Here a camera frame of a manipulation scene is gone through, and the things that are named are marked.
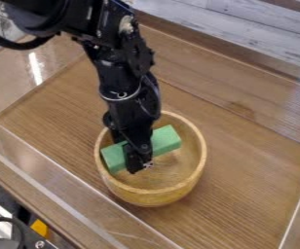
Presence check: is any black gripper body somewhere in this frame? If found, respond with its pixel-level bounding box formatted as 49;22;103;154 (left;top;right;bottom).
97;81;163;150

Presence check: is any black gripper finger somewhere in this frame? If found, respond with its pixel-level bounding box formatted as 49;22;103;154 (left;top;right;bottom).
101;112;125;143
123;143;152;174

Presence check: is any black cable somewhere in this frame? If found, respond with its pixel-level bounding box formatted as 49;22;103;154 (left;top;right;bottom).
0;216;26;249

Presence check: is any green rectangular block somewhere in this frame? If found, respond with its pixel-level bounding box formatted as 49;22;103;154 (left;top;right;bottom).
99;124;181;174

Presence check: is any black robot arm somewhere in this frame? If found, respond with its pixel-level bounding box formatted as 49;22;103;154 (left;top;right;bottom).
0;0;161;173

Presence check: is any clear acrylic tray wall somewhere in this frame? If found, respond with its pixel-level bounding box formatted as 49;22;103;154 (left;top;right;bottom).
0;125;181;249

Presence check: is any brown wooden bowl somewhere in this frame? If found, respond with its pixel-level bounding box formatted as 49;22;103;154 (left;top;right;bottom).
93;111;207;207

